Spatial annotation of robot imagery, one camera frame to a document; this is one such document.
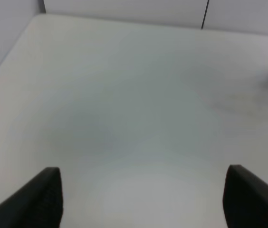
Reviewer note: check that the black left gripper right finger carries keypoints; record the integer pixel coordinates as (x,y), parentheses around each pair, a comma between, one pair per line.
(245,199)

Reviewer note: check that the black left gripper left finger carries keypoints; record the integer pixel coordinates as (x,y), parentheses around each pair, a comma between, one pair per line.
(38,204)

